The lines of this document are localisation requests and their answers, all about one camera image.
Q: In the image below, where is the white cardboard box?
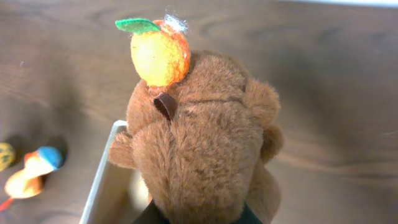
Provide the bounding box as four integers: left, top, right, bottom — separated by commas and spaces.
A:
80, 120, 149, 224

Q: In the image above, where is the yellow ball with blue letters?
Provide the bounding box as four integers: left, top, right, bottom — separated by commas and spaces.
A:
0, 142, 16, 171

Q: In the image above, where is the orange rubber duck blue cap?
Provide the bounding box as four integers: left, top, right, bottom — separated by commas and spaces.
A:
1, 146, 65, 212

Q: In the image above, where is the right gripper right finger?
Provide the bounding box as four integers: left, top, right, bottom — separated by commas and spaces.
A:
231, 202, 262, 224

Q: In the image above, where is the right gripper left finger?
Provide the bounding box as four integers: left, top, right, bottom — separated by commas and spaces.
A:
132, 200, 170, 224

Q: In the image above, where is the brown plush bear with orange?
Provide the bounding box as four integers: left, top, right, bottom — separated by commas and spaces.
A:
108, 16, 284, 223

